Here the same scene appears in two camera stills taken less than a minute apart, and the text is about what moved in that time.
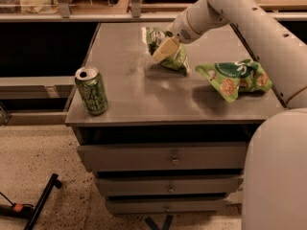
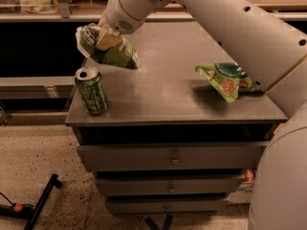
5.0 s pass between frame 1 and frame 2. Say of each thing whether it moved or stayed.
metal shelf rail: stayed
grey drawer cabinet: stayed
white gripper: moved
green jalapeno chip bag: moved
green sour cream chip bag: stayed
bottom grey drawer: stayed
